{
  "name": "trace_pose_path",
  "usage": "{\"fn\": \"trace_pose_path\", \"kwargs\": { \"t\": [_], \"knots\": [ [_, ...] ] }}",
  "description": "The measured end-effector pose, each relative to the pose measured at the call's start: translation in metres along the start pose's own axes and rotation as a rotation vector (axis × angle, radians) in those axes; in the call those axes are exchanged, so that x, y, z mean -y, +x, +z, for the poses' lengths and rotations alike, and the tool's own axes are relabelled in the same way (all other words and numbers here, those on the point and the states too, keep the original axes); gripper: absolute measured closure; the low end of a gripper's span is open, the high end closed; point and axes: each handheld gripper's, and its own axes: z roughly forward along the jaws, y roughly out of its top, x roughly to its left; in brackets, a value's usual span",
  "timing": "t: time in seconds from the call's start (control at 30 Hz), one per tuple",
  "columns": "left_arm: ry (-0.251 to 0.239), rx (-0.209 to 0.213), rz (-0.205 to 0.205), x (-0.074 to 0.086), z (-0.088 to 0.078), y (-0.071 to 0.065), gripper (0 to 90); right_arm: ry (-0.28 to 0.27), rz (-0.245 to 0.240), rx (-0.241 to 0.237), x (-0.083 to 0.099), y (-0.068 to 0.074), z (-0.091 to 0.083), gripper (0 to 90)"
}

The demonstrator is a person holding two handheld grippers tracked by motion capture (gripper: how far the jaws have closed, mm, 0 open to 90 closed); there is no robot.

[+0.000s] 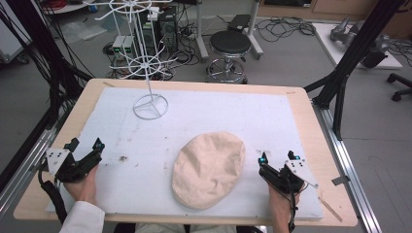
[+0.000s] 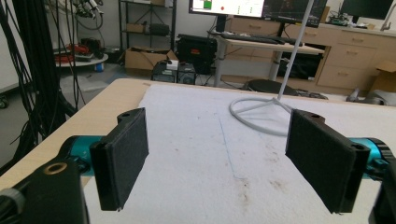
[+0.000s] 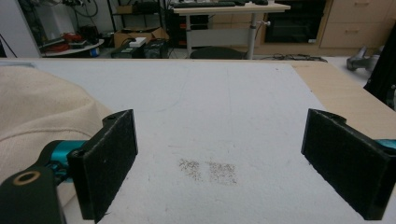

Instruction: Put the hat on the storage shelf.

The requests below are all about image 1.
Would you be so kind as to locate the white foam mat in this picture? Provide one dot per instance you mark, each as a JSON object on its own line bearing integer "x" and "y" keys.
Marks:
{"x": 162, "y": 139}

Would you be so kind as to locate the black round stool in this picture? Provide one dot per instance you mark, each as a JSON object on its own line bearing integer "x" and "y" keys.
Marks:
{"x": 229, "y": 48}

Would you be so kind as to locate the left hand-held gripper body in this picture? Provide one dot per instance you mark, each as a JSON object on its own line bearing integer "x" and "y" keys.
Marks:
{"x": 69, "y": 168}

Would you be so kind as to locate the black office chair base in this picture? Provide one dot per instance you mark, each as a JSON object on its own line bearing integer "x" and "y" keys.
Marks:
{"x": 401, "y": 86}

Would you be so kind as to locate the white platform board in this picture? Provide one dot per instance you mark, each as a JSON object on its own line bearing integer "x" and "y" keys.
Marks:
{"x": 353, "y": 48}

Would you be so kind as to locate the aluminium rail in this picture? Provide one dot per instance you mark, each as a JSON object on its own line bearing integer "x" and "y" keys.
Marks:
{"x": 348, "y": 174}
{"x": 26, "y": 168}

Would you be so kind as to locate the black box on floor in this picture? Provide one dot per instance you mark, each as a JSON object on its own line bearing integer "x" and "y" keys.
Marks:
{"x": 239, "y": 22}

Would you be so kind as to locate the person's left hand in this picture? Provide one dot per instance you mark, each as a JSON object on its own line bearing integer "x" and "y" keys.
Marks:
{"x": 82, "y": 189}

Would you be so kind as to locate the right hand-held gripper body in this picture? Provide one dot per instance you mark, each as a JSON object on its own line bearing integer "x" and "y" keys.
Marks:
{"x": 288, "y": 176}

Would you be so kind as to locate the beige cap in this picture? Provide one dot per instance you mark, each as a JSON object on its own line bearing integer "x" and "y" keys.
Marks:
{"x": 209, "y": 170}

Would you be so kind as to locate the black metal frame post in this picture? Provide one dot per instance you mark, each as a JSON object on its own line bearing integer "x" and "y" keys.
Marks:
{"x": 48, "y": 55}
{"x": 350, "y": 61}

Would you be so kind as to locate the person's right hand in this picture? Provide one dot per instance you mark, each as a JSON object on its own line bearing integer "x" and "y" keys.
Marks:
{"x": 281, "y": 202}

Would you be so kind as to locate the black computer tower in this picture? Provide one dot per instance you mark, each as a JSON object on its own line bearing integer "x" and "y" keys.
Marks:
{"x": 166, "y": 30}

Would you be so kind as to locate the wooden stick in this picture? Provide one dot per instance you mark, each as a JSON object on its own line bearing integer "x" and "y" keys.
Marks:
{"x": 330, "y": 209}

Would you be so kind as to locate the grey tape strip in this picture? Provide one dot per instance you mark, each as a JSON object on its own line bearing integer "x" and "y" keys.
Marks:
{"x": 340, "y": 180}

